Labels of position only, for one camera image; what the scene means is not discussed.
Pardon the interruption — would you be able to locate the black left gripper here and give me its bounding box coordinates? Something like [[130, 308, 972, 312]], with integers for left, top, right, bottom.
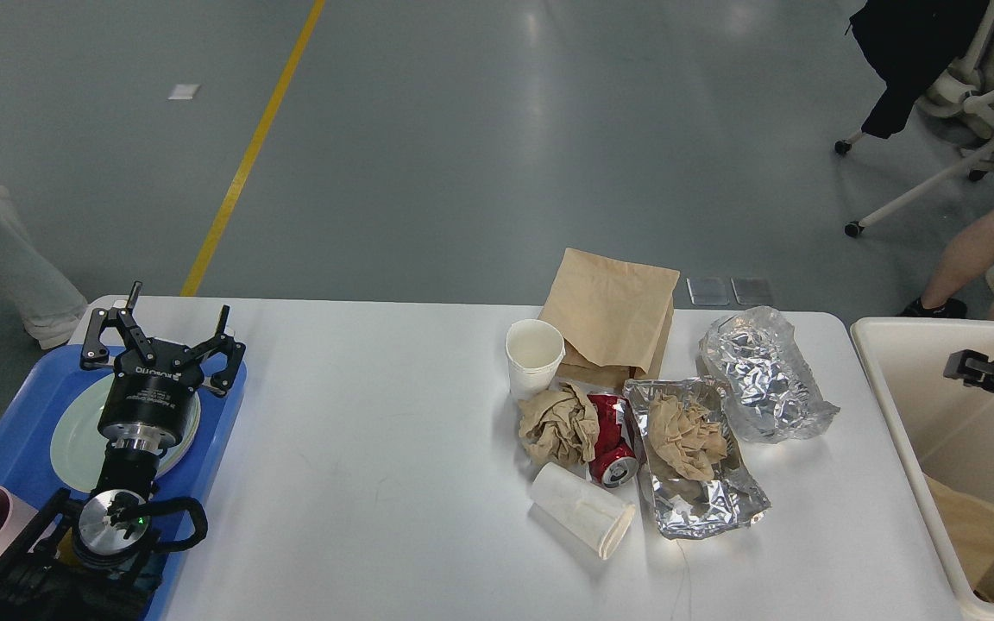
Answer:
[[79, 280, 247, 452]]

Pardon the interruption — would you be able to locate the light green plate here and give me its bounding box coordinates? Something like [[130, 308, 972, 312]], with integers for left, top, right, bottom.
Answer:
[[49, 375, 202, 494]]

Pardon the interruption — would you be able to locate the brown paper bag front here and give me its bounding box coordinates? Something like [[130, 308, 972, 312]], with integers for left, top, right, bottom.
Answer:
[[926, 476, 994, 588]]

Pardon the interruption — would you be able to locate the brown paper bag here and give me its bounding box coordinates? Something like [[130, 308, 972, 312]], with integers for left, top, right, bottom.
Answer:
[[539, 248, 680, 392], [926, 476, 994, 588]]

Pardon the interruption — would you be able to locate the dark green mug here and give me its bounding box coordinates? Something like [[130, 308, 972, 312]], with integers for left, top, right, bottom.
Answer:
[[56, 528, 80, 567]]

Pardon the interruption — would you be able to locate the aluminium foil ball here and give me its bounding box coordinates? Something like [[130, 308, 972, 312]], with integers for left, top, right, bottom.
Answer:
[[698, 306, 840, 444]]

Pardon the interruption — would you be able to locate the brown napkin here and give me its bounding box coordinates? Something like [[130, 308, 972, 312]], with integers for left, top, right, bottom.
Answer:
[[648, 394, 728, 482], [518, 382, 600, 467]]

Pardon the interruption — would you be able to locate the aluminium foil tray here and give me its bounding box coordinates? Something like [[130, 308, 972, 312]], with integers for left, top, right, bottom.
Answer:
[[622, 379, 771, 540]]

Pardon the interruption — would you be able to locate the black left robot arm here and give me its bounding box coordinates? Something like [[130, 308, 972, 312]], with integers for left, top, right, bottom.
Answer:
[[0, 284, 246, 620]]

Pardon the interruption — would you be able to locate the beige plastic bin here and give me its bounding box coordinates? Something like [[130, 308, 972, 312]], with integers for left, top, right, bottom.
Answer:
[[851, 317, 994, 620]]

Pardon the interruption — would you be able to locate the yellow plate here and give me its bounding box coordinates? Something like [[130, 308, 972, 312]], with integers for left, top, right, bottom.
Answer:
[[155, 413, 200, 479]]

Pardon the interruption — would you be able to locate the person in grey trousers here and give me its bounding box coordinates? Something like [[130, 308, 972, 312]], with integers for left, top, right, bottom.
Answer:
[[0, 185, 88, 350]]

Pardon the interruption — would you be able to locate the metal floor plate right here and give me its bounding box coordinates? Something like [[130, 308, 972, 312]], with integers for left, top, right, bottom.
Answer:
[[730, 278, 776, 307]]

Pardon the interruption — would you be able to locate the metal floor plate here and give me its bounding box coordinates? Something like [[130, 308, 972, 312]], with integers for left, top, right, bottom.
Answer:
[[730, 278, 776, 307], [686, 278, 731, 307]]

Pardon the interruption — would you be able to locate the metal floor plate left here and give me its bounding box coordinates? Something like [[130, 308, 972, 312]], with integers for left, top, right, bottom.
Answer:
[[686, 278, 731, 307]]

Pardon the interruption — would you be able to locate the white office chair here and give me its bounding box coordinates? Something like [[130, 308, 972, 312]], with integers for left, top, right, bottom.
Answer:
[[834, 1, 994, 237]]

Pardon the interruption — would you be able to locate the crushed red soda can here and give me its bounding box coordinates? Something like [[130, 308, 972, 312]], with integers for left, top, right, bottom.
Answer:
[[588, 392, 639, 490]]

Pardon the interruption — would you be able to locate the upright white paper cup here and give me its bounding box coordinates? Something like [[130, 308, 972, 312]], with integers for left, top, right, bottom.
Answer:
[[505, 319, 565, 400]]

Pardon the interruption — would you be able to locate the lying white paper cup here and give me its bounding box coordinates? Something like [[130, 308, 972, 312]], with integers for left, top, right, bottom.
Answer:
[[529, 462, 636, 561]]

